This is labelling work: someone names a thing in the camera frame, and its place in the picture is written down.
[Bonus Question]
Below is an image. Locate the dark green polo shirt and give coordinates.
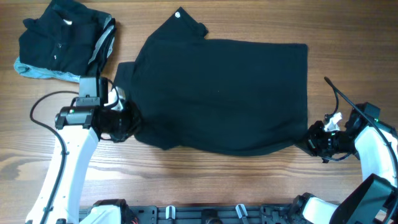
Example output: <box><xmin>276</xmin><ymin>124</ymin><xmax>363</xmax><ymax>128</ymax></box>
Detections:
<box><xmin>114</xmin><ymin>8</ymin><xmax>308</xmax><ymax>156</ymax></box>

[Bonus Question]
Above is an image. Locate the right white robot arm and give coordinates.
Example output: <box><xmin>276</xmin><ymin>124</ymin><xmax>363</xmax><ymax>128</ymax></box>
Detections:
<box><xmin>287</xmin><ymin>103</ymin><xmax>397</xmax><ymax>223</ymax></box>

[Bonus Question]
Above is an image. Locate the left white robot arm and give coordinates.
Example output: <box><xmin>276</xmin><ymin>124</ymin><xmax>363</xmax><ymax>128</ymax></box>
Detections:
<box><xmin>25</xmin><ymin>103</ymin><xmax>141</xmax><ymax>223</ymax></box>

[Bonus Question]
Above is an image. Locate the folded black grey-trimmed garment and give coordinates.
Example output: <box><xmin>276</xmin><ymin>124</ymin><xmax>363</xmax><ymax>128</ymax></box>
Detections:
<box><xmin>87</xmin><ymin>15</ymin><xmax>116</xmax><ymax>77</ymax></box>

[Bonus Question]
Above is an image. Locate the folded black polo shirt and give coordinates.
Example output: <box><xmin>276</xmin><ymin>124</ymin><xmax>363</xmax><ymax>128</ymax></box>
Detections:
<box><xmin>19</xmin><ymin>1</ymin><xmax>112</xmax><ymax>76</ymax></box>

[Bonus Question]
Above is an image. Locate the folded light blue garment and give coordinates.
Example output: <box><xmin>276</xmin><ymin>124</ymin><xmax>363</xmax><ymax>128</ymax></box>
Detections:
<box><xmin>14</xmin><ymin>57</ymin><xmax>80</xmax><ymax>83</ymax></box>

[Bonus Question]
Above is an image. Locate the grey clip on base rail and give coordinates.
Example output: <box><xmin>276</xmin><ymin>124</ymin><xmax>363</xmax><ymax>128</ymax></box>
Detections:
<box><xmin>165</xmin><ymin>205</ymin><xmax>176</xmax><ymax>220</ymax></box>

